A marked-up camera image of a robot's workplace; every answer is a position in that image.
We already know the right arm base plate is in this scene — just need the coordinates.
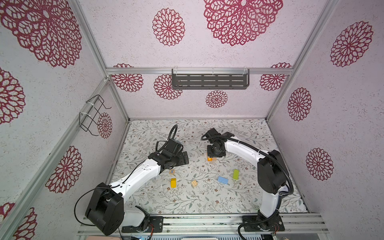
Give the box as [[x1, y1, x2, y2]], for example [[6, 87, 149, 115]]
[[242, 215, 286, 232]]

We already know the grey metal wall shelf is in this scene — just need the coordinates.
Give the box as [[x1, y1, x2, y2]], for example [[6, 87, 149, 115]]
[[171, 69, 250, 90]]

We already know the black wire wall rack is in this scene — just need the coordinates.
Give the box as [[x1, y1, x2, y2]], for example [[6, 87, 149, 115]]
[[78, 95, 111, 137]]

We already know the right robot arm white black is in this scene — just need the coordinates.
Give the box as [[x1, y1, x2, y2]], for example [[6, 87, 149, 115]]
[[201, 128, 294, 223]]

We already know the blue wood block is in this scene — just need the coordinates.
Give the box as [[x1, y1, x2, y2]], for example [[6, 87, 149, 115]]
[[218, 176, 229, 185]]

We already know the aluminium rail front frame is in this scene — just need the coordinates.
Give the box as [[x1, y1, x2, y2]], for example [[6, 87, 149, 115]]
[[76, 212, 330, 236]]

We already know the green wood block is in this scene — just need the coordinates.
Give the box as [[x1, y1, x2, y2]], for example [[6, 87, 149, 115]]
[[233, 169, 240, 180]]

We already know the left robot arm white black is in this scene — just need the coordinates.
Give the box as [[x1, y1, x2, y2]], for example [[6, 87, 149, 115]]
[[85, 125, 189, 236]]

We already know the yellow wood block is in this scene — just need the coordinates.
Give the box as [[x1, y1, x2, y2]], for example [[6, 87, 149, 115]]
[[171, 178, 177, 188]]

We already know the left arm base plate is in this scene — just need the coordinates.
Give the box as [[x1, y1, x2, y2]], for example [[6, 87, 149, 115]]
[[122, 216, 164, 234]]

